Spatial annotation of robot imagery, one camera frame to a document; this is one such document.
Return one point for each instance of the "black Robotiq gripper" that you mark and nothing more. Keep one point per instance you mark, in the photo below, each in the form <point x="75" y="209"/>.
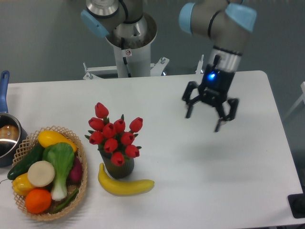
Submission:
<point x="215" y="89"/>

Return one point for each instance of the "red tulip bouquet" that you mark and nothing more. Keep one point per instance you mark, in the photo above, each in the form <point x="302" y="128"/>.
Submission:
<point x="113" y="140"/>

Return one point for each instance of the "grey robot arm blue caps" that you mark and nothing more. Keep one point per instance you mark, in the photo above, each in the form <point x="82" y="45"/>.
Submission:
<point x="130" y="31"/>

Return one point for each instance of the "dark grey ribbed vase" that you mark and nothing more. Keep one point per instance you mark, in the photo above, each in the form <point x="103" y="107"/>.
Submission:
<point x="117" y="172"/>

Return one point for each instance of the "yellow banana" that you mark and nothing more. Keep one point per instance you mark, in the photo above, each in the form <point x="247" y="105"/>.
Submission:
<point x="121" y="188"/>

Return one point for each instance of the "black device at table edge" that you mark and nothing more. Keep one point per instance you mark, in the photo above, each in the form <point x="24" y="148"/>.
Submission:
<point x="297" y="205"/>

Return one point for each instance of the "purple sweet potato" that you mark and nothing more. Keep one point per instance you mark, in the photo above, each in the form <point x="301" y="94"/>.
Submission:
<point x="76" y="172"/>

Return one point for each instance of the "green bok choy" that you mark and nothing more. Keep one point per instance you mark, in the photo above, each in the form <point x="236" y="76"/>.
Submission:
<point x="61" y="156"/>

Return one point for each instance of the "yellow squash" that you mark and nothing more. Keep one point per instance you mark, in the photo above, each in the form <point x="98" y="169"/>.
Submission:
<point x="47" y="138"/>

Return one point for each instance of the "woven wicker basket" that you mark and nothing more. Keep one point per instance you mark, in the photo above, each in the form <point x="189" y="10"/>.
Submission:
<point x="25" y="148"/>

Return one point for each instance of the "green bean pod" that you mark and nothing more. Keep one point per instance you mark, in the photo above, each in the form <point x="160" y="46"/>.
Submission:
<point x="66" y="202"/>

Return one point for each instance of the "green cucumber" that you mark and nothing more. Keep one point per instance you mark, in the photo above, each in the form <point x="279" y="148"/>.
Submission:
<point x="29" y="159"/>

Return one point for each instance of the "orange fruit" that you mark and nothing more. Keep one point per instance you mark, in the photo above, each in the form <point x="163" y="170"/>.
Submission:
<point x="38" y="200"/>

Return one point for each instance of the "yellow bell pepper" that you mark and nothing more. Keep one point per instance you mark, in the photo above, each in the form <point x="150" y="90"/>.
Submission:
<point x="22" y="186"/>

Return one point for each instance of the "white frame right edge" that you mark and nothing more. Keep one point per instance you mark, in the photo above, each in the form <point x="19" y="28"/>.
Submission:
<point x="297" y="106"/>

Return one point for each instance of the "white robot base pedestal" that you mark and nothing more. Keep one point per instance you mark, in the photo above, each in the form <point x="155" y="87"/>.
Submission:
<point x="129" y="63"/>

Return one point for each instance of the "blue handled saucepan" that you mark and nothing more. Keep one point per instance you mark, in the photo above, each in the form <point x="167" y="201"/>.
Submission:
<point x="11" y="132"/>

